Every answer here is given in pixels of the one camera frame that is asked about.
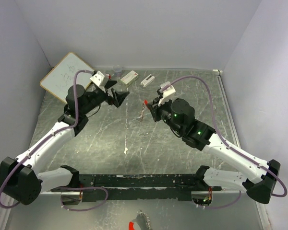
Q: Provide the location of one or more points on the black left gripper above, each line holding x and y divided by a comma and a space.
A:
118, 97

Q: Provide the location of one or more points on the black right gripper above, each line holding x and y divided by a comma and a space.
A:
154, 108

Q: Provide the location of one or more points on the silver keyring with clips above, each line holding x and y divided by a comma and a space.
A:
141, 116

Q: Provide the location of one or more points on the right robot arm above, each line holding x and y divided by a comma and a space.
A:
253, 176

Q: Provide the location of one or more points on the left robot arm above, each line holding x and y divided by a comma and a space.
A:
21, 177

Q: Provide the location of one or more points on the green white staple box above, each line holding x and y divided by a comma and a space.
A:
129, 78

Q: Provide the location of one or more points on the white stapler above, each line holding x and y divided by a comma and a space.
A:
146, 81

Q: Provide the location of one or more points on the paper clip jar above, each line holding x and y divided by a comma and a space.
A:
117, 70

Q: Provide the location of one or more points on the yellow framed whiteboard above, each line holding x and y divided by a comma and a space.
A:
60, 78

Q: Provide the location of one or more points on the red white tool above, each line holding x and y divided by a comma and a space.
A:
142, 220

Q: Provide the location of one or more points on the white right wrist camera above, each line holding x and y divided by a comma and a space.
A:
167, 92

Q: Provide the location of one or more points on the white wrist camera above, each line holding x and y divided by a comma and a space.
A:
99, 79
167, 92

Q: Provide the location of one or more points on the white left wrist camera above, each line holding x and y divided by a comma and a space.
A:
99, 79

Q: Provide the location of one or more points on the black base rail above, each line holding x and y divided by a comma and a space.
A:
147, 186

